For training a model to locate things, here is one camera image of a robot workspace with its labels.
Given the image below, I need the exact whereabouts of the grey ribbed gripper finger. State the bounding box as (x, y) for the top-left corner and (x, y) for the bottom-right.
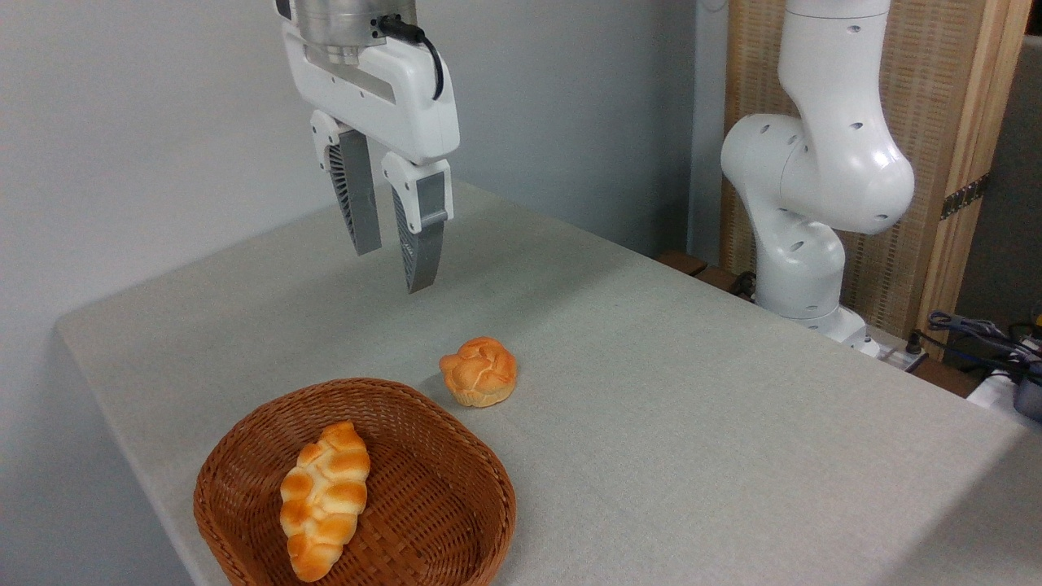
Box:
(382, 151), (455, 295)
(310, 110), (383, 256)

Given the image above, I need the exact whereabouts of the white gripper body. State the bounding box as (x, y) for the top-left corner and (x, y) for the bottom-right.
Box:
(282, 21), (461, 167)

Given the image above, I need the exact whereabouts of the round knotted bread bun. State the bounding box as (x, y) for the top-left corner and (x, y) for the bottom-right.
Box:
(439, 336), (519, 409)

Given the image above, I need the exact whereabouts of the long braided bread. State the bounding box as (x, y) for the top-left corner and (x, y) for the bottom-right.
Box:
(279, 420), (372, 584)

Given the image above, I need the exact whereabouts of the brown wicker basket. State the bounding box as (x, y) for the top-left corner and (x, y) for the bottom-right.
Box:
(194, 378), (518, 586)

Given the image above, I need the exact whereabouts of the brown wooden base board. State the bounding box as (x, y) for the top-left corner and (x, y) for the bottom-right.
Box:
(655, 250), (756, 300)

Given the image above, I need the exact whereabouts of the grey tablecloth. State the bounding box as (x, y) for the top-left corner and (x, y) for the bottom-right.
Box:
(55, 179), (1042, 586)

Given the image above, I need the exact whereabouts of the woven wooden screen panel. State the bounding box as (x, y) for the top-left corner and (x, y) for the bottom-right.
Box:
(721, 0), (1035, 361)

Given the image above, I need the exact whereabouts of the metal screen hinge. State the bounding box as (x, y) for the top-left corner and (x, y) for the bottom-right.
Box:
(940, 173), (992, 221)

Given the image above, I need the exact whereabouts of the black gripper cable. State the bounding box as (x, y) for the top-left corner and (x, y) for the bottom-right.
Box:
(378, 16), (445, 102)

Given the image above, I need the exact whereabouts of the cables and power strip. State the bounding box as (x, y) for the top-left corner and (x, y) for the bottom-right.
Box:
(918, 311), (1042, 385)

